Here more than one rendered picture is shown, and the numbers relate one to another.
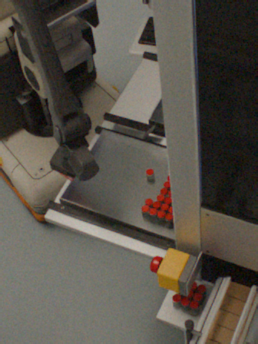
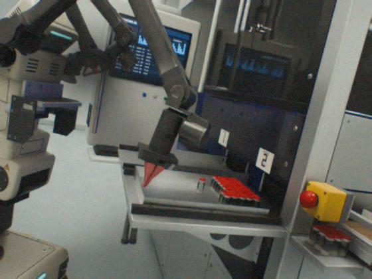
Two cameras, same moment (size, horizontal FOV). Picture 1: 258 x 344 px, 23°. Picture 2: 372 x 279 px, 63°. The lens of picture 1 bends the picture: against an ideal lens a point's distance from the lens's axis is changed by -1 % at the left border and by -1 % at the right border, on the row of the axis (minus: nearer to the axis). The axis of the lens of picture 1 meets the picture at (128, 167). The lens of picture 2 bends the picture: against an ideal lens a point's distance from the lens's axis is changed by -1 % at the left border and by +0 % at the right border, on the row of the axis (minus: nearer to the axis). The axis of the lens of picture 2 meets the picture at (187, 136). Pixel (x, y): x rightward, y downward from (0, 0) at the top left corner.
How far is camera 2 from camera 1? 139 cm
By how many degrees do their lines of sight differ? 60
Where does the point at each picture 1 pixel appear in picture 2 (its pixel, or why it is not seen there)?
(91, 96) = (8, 240)
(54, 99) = (175, 60)
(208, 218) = (347, 127)
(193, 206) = (340, 113)
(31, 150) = not seen: outside the picture
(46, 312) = not seen: outside the picture
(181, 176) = (343, 73)
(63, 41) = (36, 144)
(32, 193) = not seen: outside the picture
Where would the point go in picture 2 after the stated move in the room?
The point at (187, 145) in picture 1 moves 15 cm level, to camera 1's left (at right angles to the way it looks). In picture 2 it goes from (361, 30) to (345, 8)
